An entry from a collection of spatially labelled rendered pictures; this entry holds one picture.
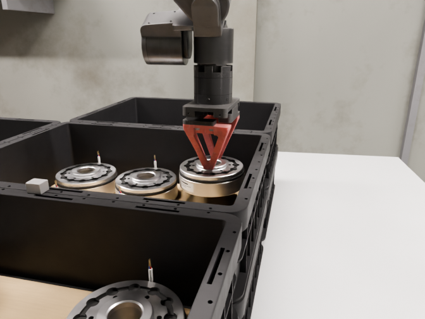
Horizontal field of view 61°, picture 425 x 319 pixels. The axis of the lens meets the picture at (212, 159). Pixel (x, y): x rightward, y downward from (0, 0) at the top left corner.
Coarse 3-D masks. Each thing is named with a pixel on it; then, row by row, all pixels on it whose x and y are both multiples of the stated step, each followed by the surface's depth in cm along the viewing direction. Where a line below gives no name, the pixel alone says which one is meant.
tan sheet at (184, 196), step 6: (54, 186) 65; (114, 192) 62; (180, 192) 62; (186, 192) 62; (180, 198) 60; (186, 198) 60; (192, 198) 60; (198, 198) 60; (204, 198) 60; (210, 198) 60; (216, 198) 60; (222, 198) 60; (228, 198) 60; (234, 198) 60; (222, 204) 58; (228, 204) 58
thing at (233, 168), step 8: (192, 160) 60; (232, 160) 60; (184, 168) 56; (192, 168) 56; (224, 168) 56; (232, 168) 56; (240, 168) 55; (192, 176) 53; (200, 176) 53; (208, 176) 53; (216, 176) 53; (224, 176) 53; (232, 176) 53
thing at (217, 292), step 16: (0, 192) 38; (16, 192) 38; (96, 208) 36; (112, 208) 35; (128, 208) 35; (144, 208) 35; (160, 208) 35; (176, 208) 35; (224, 224) 33; (240, 224) 32; (224, 240) 30; (240, 240) 32; (224, 256) 27; (208, 272) 26; (224, 272) 26; (208, 288) 24; (224, 288) 25; (192, 304) 23; (208, 304) 22; (224, 304) 26
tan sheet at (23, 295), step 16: (0, 288) 39; (16, 288) 39; (32, 288) 39; (48, 288) 39; (64, 288) 39; (0, 304) 36; (16, 304) 36; (32, 304) 36; (48, 304) 36; (64, 304) 36
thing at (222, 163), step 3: (207, 159) 58; (219, 159) 58; (222, 159) 58; (198, 162) 57; (216, 162) 58; (219, 162) 58; (222, 162) 57; (225, 162) 57; (198, 165) 56; (201, 165) 56; (216, 165) 55; (219, 165) 55; (222, 165) 55; (225, 165) 56; (201, 168) 55; (216, 168) 55; (219, 168) 55; (222, 168) 55
